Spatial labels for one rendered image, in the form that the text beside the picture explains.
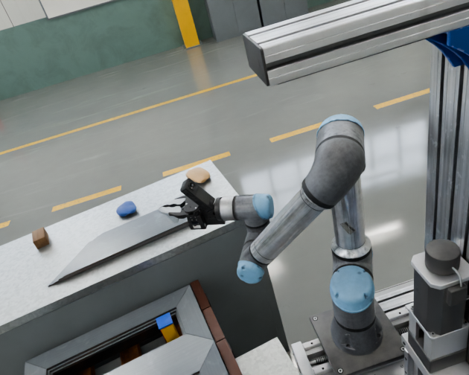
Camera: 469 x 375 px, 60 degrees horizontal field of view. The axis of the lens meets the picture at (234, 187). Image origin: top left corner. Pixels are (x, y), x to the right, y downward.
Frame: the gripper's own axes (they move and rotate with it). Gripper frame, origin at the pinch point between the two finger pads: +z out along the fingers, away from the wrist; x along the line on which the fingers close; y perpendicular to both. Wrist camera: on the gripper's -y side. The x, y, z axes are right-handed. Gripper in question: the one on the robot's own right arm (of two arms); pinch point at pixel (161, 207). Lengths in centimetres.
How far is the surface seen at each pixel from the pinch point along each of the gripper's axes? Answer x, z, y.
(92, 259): 10, 54, 39
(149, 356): -22, 22, 58
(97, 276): 2, 48, 40
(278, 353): -9, -23, 77
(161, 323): -9, 20, 56
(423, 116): 303, -118, 183
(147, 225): 31, 36, 41
